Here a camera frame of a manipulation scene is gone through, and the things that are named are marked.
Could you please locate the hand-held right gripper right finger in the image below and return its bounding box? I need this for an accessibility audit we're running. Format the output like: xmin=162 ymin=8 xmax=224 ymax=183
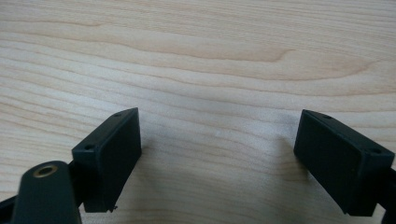
xmin=292 ymin=108 xmax=396 ymax=217

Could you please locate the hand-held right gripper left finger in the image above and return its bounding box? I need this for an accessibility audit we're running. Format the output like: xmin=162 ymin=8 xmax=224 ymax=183
xmin=71 ymin=107 xmax=143 ymax=214

